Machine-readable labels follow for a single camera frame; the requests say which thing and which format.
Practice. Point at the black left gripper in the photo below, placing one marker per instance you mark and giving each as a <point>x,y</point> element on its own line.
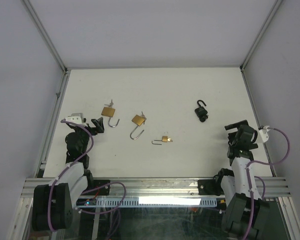
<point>98,128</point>

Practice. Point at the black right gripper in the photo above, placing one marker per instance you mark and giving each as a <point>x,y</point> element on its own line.
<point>235,125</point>

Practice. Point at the large brass padlock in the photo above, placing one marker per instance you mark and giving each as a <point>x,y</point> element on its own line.
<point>109,112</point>

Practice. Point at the long-shackle brass padlock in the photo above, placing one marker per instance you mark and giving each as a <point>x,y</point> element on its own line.
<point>138,121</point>

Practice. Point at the black-headed key bunch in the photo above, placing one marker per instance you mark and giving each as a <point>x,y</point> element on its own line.
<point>203,118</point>

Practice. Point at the black Kaijing padlock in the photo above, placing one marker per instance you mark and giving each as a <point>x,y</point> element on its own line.
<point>201,108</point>

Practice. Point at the small brass padlock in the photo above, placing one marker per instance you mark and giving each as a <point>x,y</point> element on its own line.
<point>164,139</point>

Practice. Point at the silver key pair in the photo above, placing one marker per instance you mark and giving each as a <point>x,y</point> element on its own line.
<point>144,117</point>

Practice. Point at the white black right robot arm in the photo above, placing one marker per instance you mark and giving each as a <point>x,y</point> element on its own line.
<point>246,212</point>

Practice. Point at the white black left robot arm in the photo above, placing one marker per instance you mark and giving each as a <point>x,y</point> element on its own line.
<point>53,203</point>

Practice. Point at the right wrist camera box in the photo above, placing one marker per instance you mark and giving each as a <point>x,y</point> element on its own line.
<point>263,134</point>

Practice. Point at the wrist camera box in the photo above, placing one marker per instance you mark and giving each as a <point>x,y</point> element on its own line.
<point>263,134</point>
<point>75,118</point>

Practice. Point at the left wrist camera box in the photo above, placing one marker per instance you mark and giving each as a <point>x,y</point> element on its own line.
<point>75,118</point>

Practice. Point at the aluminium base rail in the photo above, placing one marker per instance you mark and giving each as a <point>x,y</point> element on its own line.
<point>173,187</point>

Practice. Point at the slotted cable duct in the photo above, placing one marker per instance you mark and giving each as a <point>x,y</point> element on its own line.
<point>149,202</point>

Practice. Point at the aluminium frame post right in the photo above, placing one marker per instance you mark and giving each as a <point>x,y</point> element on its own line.
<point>268,20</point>

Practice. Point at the aluminium frame post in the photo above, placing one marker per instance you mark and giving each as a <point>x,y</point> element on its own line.
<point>268,20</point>
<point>44,34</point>

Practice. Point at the aluminium frame post left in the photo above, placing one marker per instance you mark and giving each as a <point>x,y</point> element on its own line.
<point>44,34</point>

